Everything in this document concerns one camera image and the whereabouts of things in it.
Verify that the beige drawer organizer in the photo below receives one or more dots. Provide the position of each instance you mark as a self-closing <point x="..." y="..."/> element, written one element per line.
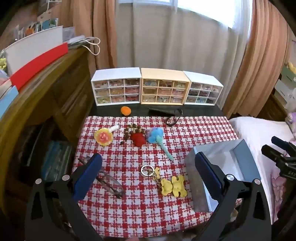
<point x="163" y="86"/>

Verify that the orange curtain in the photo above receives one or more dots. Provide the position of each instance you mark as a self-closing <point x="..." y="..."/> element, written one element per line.
<point x="267" y="50"/>
<point x="92" y="19"/>

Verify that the white drawer organizer right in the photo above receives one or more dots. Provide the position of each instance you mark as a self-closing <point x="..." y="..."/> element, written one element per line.
<point x="203" y="89"/>

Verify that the blue books stack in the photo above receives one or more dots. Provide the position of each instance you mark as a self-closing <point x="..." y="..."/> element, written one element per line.
<point x="56" y="161"/>

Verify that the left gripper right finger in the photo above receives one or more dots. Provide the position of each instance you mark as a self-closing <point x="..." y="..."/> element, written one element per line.
<point x="242" y="212"/>

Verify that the eyeglasses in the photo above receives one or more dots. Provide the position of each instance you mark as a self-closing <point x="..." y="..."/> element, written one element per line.
<point x="110" y="184"/>

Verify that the orange curtain right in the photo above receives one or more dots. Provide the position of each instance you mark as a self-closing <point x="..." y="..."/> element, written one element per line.
<point x="267" y="50"/>

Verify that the white drawer organizer left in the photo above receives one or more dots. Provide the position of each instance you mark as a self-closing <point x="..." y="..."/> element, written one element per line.
<point x="117" y="86"/>

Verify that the grey blue storage box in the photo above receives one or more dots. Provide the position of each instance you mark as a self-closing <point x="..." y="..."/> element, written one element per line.
<point x="233" y="157"/>

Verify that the red white checkered cloth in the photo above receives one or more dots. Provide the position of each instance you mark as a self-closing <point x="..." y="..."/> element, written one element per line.
<point x="143" y="211"/>

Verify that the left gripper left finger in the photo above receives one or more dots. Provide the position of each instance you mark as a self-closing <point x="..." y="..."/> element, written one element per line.
<point x="53" y="212"/>

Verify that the wooden desk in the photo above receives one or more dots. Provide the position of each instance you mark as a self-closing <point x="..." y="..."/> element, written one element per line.
<point x="53" y="104"/>

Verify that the white bed cover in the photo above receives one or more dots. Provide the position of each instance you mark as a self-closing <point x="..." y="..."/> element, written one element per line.
<point x="258" y="132"/>

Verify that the yellow bear keychain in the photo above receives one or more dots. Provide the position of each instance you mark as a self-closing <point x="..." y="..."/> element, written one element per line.
<point x="174" y="186"/>

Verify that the red white folder box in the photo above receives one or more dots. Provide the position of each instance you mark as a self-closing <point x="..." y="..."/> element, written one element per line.
<point x="30" y="55"/>

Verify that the blue pipe cleaner flower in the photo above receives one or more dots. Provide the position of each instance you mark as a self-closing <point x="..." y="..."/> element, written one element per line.
<point x="156" y="136"/>

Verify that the white sheer curtain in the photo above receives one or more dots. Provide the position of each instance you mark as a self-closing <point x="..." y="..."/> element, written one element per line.
<point x="206" y="37"/>

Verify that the orange fuzzy scrunchie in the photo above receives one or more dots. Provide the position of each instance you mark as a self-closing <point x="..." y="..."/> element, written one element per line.
<point x="125" y="110"/>

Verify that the orange curtain left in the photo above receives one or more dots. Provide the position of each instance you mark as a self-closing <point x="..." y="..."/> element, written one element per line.
<point x="92" y="19"/>

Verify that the white drawer organizer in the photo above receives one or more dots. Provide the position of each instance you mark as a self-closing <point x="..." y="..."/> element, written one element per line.
<point x="117" y="86"/>
<point x="203" y="89"/>

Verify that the yellow orange flower mirror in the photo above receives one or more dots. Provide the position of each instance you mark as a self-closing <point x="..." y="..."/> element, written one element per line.
<point x="104" y="136"/>

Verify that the black glasses case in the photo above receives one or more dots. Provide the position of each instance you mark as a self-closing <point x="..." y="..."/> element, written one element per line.
<point x="171" y="116"/>

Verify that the red fuzzy scrunchie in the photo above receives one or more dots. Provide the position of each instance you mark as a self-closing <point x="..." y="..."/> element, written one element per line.
<point x="138" y="139"/>

